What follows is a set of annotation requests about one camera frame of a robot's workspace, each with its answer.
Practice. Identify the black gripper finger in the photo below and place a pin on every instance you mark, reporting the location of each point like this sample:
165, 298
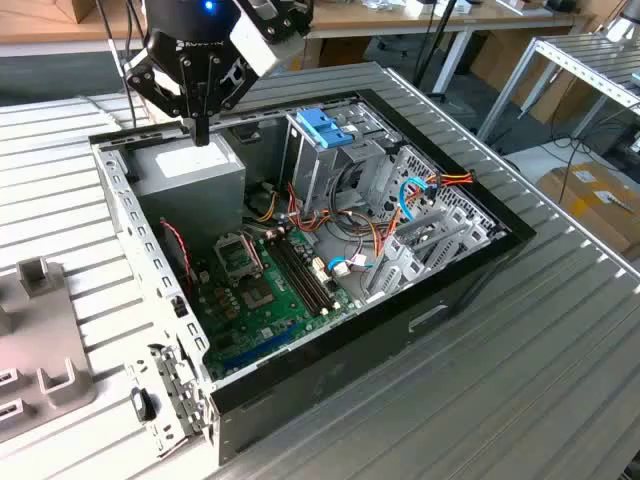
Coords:
190, 90
212, 90

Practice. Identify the grey metal disk bay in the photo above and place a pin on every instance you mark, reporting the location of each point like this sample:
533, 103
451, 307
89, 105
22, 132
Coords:
407, 267

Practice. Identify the brown cardboard box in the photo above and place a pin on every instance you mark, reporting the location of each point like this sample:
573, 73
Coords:
345, 52
87, 10
565, 100
500, 60

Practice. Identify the grey power supply unit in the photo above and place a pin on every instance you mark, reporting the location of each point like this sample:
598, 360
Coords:
190, 200

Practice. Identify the grey metal drive cage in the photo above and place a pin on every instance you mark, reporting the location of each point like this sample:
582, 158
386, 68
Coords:
320, 170

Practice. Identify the wooden top desk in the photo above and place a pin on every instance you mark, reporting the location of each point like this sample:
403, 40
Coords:
50, 25
360, 19

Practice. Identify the black office chair base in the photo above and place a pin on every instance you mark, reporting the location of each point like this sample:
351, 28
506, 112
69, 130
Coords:
395, 45

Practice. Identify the black RAM slot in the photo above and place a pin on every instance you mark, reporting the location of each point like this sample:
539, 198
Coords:
310, 270
292, 278
298, 275
304, 272

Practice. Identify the cream board connector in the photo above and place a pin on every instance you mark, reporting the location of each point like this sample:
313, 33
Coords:
320, 270

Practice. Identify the black tripod stand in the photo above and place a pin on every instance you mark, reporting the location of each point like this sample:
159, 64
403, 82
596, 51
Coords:
436, 42

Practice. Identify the green motherboard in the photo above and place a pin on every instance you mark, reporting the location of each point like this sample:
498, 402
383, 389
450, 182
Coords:
280, 320

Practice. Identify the blue expansion slot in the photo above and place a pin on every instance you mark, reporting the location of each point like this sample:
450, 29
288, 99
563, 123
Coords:
260, 348

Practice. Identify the grey parts rack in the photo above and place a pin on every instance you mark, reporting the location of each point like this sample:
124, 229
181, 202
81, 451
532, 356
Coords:
40, 340

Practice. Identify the open black PC case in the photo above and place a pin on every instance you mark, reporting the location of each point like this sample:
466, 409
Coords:
350, 370

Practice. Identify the cardboard box with white label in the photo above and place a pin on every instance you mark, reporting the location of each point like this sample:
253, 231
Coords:
590, 210

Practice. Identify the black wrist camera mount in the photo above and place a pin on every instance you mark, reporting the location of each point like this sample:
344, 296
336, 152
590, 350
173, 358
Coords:
280, 17

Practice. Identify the blue plastic bay bracket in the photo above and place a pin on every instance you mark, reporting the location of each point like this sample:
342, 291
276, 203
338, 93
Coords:
320, 127

